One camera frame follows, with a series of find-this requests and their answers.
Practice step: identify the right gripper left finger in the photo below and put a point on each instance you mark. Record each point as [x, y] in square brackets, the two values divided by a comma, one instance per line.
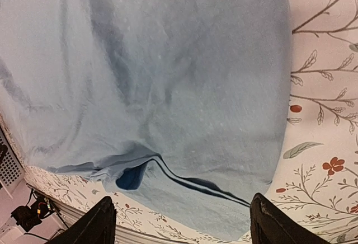
[95, 224]

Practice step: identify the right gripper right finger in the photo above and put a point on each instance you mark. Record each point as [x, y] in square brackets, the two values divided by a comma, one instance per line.
[269, 225]

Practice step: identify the white plastic laundry basket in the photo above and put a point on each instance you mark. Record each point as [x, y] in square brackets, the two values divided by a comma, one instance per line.
[12, 173]

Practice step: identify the front aluminium rail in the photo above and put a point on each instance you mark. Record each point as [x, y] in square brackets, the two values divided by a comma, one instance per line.
[84, 221]

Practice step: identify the light blue t-shirt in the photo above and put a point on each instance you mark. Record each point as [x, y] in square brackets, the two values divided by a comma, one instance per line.
[179, 104]

